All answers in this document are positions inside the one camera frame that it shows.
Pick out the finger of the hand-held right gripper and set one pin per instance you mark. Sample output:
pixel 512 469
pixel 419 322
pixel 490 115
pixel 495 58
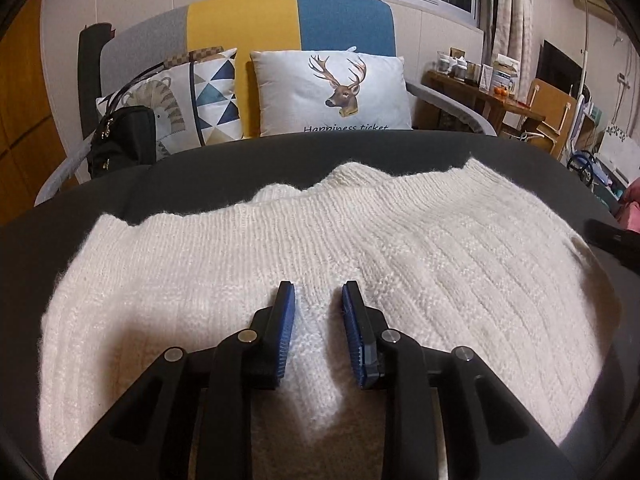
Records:
pixel 610 237

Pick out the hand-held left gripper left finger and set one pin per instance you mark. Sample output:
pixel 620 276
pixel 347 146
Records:
pixel 286 330

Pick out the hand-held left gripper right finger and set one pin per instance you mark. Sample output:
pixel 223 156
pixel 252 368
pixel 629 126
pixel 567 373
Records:
pixel 355 340

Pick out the white knit sweater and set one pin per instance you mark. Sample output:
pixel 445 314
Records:
pixel 400 240

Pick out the white storage box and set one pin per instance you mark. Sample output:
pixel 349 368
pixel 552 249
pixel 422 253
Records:
pixel 620 152

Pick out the white plastic object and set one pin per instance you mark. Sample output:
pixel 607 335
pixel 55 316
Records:
pixel 532 136

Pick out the wooden chair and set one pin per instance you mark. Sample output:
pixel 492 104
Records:
pixel 547 105

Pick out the black television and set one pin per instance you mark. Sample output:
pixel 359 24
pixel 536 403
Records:
pixel 560 67

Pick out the tangerines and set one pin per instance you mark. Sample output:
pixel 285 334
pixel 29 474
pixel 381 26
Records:
pixel 501 91

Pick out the wooden side table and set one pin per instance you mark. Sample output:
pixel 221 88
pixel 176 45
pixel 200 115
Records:
pixel 480 97

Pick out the stack of paper boxes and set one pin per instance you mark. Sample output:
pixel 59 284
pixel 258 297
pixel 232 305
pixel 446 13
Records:
pixel 506 72

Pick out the white standing card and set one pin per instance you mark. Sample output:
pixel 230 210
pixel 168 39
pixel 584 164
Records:
pixel 487 77

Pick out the group of small jars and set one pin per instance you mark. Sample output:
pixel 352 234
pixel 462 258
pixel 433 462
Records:
pixel 457 67

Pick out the white air conditioner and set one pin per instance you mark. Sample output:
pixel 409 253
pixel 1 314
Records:
pixel 592 0

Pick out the deer print pillow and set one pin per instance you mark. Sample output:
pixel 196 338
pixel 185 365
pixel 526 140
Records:
pixel 285 90

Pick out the triangle print pillow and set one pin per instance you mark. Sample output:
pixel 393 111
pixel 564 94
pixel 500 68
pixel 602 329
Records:
pixel 220 95

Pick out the striped beige curtain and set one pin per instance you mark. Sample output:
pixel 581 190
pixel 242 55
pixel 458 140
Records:
pixel 510 10

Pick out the black handbag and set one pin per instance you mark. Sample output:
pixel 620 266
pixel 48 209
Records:
pixel 125 135

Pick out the grey yellow blue sofa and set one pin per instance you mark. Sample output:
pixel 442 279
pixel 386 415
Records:
pixel 340 15

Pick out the black rolled mat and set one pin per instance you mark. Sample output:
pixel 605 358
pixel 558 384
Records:
pixel 90 70

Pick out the wooden wardrobe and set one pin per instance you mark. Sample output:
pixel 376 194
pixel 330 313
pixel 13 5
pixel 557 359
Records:
pixel 25 110

